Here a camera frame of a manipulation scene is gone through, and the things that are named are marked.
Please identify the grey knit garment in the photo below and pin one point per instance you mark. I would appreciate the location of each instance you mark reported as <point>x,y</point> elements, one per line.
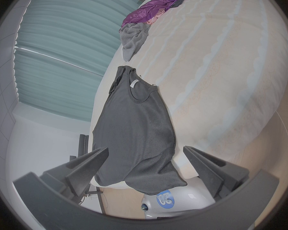
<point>133,37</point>

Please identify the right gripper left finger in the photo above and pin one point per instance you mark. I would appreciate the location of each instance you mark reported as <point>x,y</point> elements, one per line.
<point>86,169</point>

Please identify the dark grey lace garment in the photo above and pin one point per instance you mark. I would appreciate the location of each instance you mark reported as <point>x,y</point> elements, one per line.
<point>178,2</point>

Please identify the black T-shirt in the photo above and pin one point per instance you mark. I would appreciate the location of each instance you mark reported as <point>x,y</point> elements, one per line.
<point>134,128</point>

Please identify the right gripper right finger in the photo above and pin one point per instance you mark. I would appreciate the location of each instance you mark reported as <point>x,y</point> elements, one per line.
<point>211,174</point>

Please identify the pink garment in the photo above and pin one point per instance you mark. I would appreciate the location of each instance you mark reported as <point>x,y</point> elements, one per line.
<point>154,19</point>

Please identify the blue-green curtain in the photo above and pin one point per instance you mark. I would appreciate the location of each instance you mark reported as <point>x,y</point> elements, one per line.
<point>74,25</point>
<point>62,85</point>

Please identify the purple satin garment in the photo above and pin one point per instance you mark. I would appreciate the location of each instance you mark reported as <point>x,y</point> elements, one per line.
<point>146,9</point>

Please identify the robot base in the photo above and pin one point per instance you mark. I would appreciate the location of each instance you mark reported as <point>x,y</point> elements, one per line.
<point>189,200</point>

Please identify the bed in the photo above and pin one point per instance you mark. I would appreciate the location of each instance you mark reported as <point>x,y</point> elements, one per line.
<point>218,68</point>

